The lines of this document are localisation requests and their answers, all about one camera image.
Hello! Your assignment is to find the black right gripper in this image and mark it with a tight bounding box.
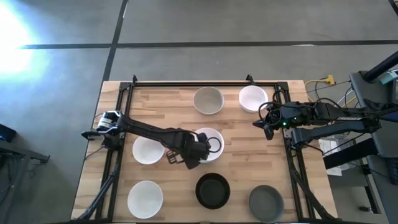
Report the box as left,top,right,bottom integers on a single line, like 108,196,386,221
252,104,308,142

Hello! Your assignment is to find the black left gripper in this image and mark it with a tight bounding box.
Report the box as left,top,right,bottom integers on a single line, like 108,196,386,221
166,131,216,170

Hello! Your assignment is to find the white bowl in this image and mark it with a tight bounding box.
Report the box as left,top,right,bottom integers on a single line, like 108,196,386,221
238,85,269,113
193,126,225,164
132,136,165,165
127,180,164,220
193,127,225,164

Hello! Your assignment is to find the black bowl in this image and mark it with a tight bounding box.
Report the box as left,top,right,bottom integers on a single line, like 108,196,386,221
195,172,231,210

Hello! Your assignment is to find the beige bowl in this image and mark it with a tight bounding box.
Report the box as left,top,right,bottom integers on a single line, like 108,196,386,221
192,86,225,115

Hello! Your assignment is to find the grey bowl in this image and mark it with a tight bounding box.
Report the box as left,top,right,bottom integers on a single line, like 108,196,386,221
248,184,285,223

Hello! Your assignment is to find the clear plastic bag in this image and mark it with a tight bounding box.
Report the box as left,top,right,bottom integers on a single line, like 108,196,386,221
317,133,358,177

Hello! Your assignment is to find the black flat bar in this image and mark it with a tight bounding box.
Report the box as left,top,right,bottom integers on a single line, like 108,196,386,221
322,138,379,170

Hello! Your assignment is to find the grey equipment cart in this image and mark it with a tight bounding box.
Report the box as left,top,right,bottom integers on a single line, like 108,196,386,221
348,70,398,224

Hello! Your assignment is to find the black laptop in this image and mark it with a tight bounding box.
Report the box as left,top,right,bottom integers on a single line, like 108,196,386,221
363,98,398,123

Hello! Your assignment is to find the black pole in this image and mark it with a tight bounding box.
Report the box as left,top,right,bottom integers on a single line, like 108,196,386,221
363,50,398,83

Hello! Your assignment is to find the small teal box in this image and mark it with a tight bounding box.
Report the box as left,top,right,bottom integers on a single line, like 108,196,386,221
379,70,398,85

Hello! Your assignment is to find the black side desk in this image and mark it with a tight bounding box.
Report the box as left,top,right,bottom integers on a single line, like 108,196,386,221
0,123,50,224

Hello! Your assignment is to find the blue-lit black device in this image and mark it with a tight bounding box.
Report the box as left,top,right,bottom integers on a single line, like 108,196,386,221
0,123,18,144

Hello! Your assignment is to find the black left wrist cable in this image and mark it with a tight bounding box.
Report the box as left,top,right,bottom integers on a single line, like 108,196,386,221
206,136,223,154

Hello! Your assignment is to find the black metal rig frame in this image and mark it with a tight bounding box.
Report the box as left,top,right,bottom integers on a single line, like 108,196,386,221
70,73,338,224

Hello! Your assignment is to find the yellow extension cord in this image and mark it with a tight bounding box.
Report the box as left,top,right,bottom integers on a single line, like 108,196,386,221
304,74,336,103

